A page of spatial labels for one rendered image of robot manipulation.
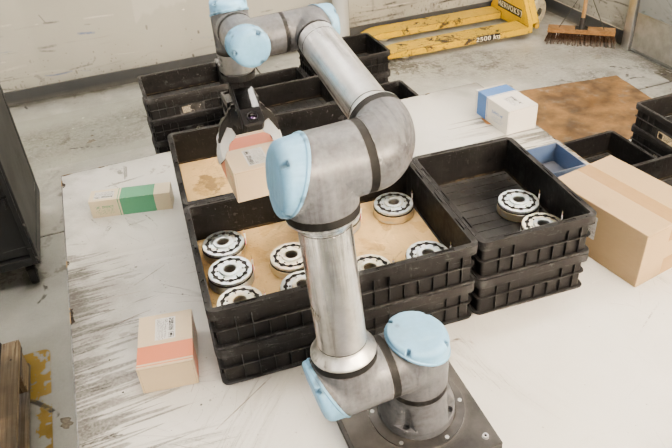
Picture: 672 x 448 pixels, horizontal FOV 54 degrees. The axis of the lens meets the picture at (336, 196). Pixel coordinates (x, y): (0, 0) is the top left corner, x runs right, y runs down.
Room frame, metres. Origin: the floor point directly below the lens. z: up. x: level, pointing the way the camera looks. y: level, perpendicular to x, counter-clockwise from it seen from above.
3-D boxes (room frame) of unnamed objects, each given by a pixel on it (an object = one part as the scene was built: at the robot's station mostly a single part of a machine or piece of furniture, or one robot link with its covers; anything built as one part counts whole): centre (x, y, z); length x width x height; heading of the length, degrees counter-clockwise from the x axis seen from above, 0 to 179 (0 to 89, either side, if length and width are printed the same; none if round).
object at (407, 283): (1.27, -0.11, 0.87); 0.40 x 0.30 x 0.11; 16
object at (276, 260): (1.21, 0.11, 0.86); 0.10 x 0.10 x 0.01
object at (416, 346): (0.83, -0.12, 0.91); 0.13 x 0.12 x 0.14; 109
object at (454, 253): (1.27, -0.11, 0.92); 0.40 x 0.30 x 0.02; 16
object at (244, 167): (1.26, 0.18, 1.08); 0.16 x 0.12 x 0.07; 19
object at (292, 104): (2.65, 0.17, 0.37); 0.40 x 0.30 x 0.45; 109
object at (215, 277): (1.17, 0.25, 0.86); 0.10 x 0.10 x 0.01
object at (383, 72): (3.16, -0.08, 0.37); 0.40 x 0.30 x 0.45; 109
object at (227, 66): (1.29, 0.19, 1.32); 0.08 x 0.08 x 0.05
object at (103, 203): (1.69, 0.62, 0.73); 0.24 x 0.06 x 0.06; 96
